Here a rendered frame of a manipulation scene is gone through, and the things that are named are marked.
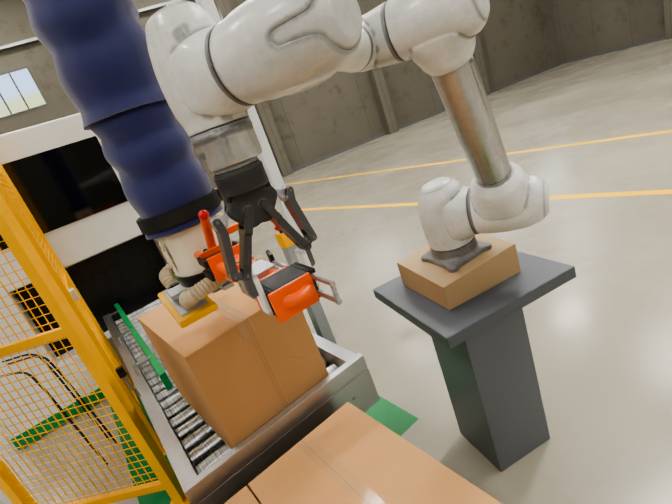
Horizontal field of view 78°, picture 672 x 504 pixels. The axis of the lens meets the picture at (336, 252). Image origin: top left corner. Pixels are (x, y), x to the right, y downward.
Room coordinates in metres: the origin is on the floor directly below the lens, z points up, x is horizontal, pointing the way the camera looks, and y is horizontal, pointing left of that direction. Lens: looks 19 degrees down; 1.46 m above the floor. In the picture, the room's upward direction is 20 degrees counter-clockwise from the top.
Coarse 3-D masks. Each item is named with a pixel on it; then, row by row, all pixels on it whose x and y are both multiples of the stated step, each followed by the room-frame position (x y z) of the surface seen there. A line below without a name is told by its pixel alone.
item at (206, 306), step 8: (160, 296) 1.21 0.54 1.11; (168, 296) 1.17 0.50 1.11; (168, 304) 1.11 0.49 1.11; (176, 304) 1.07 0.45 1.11; (200, 304) 1.00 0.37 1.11; (208, 304) 1.00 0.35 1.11; (216, 304) 0.99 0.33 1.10; (176, 312) 1.02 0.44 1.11; (184, 312) 0.99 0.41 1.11; (192, 312) 0.98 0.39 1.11; (200, 312) 0.97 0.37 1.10; (208, 312) 0.98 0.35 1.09; (176, 320) 0.99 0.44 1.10; (184, 320) 0.96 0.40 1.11; (192, 320) 0.96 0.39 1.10
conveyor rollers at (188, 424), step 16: (160, 304) 2.98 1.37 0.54; (128, 336) 2.53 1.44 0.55; (144, 336) 2.42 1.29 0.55; (144, 368) 1.98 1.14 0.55; (336, 368) 1.39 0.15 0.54; (160, 384) 1.76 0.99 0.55; (160, 400) 1.65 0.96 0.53; (176, 400) 1.60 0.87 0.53; (176, 416) 1.45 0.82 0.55; (192, 416) 1.45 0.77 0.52; (176, 432) 1.35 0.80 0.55; (192, 432) 1.36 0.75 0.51; (208, 432) 1.30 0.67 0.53; (192, 448) 1.27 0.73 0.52; (208, 448) 1.21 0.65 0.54; (224, 448) 1.17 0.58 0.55; (208, 464) 1.13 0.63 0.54
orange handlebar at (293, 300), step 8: (232, 224) 1.26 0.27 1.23; (232, 232) 1.25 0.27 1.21; (224, 272) 0.84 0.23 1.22; (272, 272) 0.71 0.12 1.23; (304, 288) 0.59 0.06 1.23; (312, 288) 0.59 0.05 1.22; (288, 296) 0.58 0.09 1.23; (296, 296) 0.57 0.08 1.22; (304, 296) 0.57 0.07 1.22; (312, 296) 0.59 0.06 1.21; (288, 304) 0.57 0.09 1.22; (296, 304) 0.57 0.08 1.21
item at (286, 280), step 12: (276, 276) 0.64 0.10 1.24; (288, 276) 0.62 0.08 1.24; (300, 276) 0.60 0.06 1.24; (264, 288) 0.61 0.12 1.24; (276, 288) 0.59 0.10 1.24; (288, 288) 0.58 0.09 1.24; (300, 288) 0.59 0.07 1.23; (276, 300) 0.57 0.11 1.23; (312, 300) 0.60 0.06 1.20; (276, 312) 0.57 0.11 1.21; (288, 312) 0.58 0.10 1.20
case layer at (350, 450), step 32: (352, 416) 1.10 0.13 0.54; (320, 448) 1.02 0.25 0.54; (352, 448) 0.98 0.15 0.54; (384, 448) 0.93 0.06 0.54; (416, 448) 0.90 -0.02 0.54; (256, 480) 0.99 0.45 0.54; (288, 480) 0.95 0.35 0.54; (320, 480) 0.91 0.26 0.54; (352, 480) 0.87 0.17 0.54; (384, 480) 0.83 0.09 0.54; (416, 480) 0.80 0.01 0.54; (448, 480) 0.77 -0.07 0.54
